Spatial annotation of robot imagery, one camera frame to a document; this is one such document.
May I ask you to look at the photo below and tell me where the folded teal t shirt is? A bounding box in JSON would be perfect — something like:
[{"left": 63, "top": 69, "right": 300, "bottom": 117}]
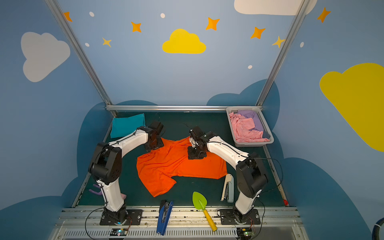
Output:
[{"left": 110, "top": 114, "right": 146, "bottom": 139}]

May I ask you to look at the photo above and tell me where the purple t shirt in basket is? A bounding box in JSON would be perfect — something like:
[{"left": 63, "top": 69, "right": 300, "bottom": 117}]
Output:
[{"left": 238, "top": 110, "right": 271, "bottom": 139}]

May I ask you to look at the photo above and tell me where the aluminium back frame rail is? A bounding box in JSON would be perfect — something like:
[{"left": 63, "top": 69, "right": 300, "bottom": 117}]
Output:
[{"left": 105, "top": 104, "right": 264, "bottom": 113}]

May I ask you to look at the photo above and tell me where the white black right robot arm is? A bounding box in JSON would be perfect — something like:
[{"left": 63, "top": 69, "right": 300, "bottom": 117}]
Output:
[{"left": 188, "top": 128, "right": 269, "bottom": 224}]

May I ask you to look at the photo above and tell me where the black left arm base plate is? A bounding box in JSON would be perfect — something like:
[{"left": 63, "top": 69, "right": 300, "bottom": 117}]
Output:
[{"left": 100, "top": 209, "right": 143, "bottom": 226}]

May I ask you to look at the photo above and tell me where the purple toy garden fork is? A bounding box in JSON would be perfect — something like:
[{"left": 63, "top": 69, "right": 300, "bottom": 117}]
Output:
[{"left": 88, "top": 183, "right": 127, "bottom": 200}]

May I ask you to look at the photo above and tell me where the white grey stapler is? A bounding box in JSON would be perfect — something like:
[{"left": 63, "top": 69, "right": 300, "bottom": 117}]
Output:
[{"left": 221, "top": 174, "right": 235, "bottom": 203}]

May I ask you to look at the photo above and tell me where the blue stapler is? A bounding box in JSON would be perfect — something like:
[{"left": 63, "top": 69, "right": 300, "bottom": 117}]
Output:
[{"left": 157, "top": 200, "right": 174, "bottom": 236}]

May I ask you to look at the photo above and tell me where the aluminium front rail bed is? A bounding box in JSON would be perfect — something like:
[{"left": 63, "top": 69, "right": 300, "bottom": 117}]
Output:
[{"left": 49, "top": 206, "right": 309, "bottom": 240}]

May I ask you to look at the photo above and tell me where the aluminium right frame post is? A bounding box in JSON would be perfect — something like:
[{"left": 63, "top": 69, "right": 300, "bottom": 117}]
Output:
[{"left": 256, "top": 0, "right": 313, "bottom": 107}]

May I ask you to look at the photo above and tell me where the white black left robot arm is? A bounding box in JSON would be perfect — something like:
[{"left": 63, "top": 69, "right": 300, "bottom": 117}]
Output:
[{"left": 88, "top": 122, "right": 164, "bottom": 226}]

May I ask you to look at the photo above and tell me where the green yellow toy trowel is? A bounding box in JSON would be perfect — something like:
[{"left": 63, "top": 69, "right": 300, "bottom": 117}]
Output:
[{"left": 192, "top": 192, "right": 218, "bottom": 232}]

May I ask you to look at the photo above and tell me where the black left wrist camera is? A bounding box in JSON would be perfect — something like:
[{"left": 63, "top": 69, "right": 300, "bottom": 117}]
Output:
[{"left": 149, "top": 121, "right": 164, "bottom": 135}]

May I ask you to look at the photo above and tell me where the left green circuit board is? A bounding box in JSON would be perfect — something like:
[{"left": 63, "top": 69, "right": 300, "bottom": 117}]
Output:
[{"left": 110, "top": 229, "right": 129, "bottom": 237}]

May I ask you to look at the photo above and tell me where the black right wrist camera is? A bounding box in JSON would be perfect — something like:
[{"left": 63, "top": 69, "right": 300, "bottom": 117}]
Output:
[{"left": 190, "top": 126, "right": 206, "bottom": 148}]

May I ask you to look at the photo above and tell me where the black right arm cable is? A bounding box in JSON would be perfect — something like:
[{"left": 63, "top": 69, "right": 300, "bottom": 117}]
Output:
[{"left": 257, "top": 157, "right": 284, "bottom": 193}]

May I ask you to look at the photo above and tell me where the white perforated plastic basket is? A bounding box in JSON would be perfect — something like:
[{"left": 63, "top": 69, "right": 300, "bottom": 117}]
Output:
[{"left": 226, "top": 106, "right": 274, "bottom": 147}]

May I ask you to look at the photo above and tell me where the green circuit board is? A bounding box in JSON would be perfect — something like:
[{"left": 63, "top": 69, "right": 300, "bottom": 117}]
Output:
[
  {"left": 110, "top": 229, "right": 129, "bottom": 237},
  {"left": 236, "top": 228, "right": 254, "bottom": 240}
]

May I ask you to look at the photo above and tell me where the orange t shirt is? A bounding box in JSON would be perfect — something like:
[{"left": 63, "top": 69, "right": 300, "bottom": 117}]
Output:
[{"left": 137, "top": 138, "right": 228, "bottom": 197}]

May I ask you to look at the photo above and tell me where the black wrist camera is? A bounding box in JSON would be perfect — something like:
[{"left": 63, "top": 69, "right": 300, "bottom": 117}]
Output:
[
  {"left": 190, "top": 126, "right": 206, "bottom": 148},
  {"left": 149, "top": 121, "right": 164, "bottom": 135}
]

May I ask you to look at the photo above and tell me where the aluminium frame post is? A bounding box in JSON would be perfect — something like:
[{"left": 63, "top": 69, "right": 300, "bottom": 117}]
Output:
[
  {"left": 45, "top": 0, "right": 113, "bottom": 107},
  {"left": 256, "top": 0, "right": 313, "bottom": 107}
]

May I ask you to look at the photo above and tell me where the aluminium left frame post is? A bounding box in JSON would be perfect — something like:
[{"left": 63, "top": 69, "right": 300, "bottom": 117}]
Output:
[{"left": 45, "top": 0, "right": 113, "bottom": 107}]

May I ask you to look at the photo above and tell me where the right green circuit board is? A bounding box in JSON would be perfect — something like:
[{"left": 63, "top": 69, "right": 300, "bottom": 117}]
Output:
[{"left": 236, "top": 228, "right": 254, "bottom": 240}]

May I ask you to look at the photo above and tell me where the pink t shirt in basket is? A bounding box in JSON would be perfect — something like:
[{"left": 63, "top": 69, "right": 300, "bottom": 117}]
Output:
[{"left": 229, "top": 113, "right": 270, "bottom": 143}]

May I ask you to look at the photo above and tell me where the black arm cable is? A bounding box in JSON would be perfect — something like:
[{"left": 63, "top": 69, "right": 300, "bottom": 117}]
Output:
[
  {"left": 257, "top": 157, "right": 284, "bottom": 193},
  {"left": 84, "top": 206, "right": 106, "bottom": 240}
]

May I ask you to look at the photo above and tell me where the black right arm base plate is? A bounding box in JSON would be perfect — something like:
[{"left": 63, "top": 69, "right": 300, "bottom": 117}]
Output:
[{"left": 218, "top": 209, "right": 262, "bottom": 225}]

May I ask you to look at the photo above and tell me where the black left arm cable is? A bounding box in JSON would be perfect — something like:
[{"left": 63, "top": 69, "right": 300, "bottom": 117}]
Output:
[{"left": 84, "top": 206, "right": 106, "bottom": 240}]

